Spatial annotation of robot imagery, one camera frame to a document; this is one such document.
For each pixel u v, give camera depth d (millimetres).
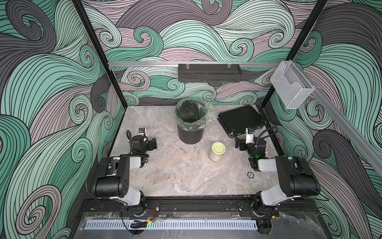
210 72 999
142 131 817
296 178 449
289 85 793
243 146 847
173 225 697
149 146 857
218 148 821
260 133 698
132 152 724
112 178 456
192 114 1003
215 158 846
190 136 1003
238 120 1057
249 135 813
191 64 928
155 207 731
